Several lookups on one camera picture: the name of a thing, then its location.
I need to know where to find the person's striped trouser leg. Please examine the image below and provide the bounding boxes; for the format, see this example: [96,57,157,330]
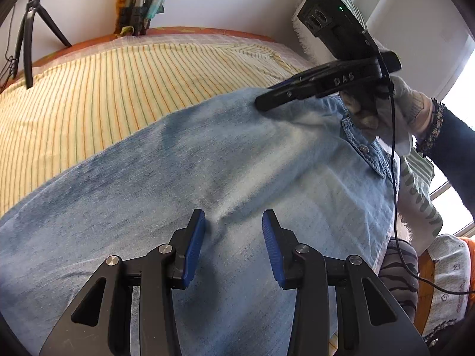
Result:
[379,239,420,321]

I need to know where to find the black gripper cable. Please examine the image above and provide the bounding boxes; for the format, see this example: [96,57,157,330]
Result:
[376,50,475,295]

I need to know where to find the folded silver tripod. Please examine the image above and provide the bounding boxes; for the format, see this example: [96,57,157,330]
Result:
[119,0,158,38]

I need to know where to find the orange grey patterned cloth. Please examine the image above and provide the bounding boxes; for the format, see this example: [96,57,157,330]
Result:
[414,233,475,347]

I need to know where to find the yellow striped blanket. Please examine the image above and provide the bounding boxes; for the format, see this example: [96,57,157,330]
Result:
[0,33,308,216]

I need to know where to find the bright window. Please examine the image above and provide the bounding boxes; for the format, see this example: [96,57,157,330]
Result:
[430,37,475,238]

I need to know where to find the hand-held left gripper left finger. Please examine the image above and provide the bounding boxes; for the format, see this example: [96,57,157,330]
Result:
[39,209,206,356]

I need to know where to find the orange bed sheet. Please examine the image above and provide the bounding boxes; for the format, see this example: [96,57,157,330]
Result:
[30,26,277,69]

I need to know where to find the black ring light cable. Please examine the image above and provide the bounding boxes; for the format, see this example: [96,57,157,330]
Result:
[0,4,19,93]

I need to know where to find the light blue denim pants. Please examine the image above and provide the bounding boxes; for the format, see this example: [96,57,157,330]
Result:
[0,87,401,356]

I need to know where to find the green white patterned pillow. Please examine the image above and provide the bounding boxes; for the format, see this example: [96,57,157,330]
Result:
[291,0,444,247]

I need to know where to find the person's right hand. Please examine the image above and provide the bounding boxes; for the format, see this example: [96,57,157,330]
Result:
[339,75,435,145]

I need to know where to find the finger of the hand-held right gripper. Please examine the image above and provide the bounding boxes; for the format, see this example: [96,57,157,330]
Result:
[254,81,324,112]
[272,64,339,90]

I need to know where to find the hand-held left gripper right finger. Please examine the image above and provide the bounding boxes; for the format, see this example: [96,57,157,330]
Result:
[262,209,431,356]

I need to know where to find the person's right forearm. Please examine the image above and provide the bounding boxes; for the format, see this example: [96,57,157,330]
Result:
[416,98,475,212]

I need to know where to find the small black tripod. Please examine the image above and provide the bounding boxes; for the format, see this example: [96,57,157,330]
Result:
[13,0,73,90]

